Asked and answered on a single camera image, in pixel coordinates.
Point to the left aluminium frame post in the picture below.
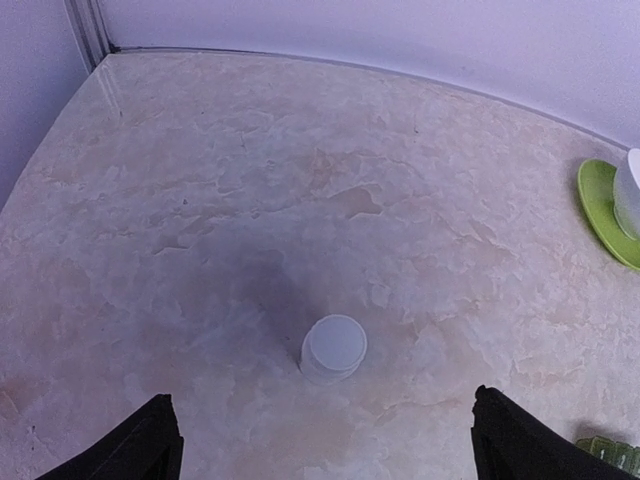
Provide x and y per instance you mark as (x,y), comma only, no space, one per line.
(90,32)

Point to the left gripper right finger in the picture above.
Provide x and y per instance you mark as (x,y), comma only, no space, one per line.
(510,443)

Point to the small white pill bottle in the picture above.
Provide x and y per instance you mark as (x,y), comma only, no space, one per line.
(333,349)

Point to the white ceramic bowl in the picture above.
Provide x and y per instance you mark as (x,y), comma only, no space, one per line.
(626,194)

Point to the green plate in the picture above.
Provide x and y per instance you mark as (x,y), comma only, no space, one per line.
(595,180)

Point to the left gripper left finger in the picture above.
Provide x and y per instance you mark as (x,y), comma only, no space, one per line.
(146,445)

